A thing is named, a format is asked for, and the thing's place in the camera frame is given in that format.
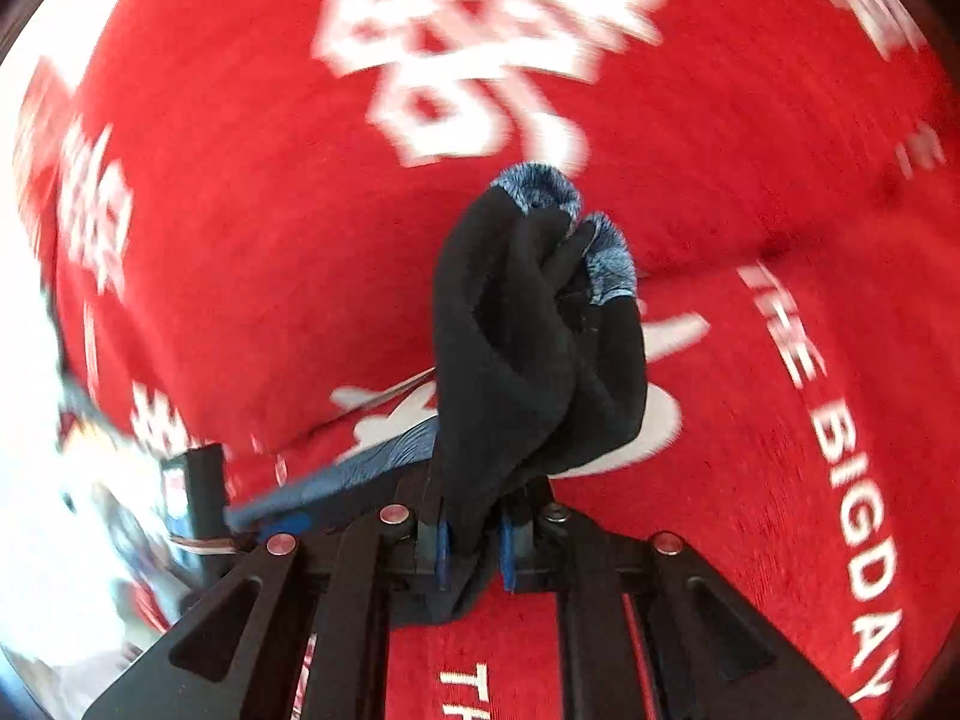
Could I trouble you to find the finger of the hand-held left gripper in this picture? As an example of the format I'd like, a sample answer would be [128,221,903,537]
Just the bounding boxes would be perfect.
[259,511,313,542]
[161,442,228,593]

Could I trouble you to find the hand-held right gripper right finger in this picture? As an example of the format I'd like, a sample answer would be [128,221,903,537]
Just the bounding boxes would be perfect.
[497,478,863,720]

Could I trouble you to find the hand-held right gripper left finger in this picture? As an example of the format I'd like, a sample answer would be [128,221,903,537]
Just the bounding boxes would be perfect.
[82,465,452,720]

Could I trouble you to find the black pants with floral trim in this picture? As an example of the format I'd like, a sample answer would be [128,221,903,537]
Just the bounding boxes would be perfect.
[225,163,650,627]

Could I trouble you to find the red printed blanket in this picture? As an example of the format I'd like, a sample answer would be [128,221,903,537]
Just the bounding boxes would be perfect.
[0,0,960,720]

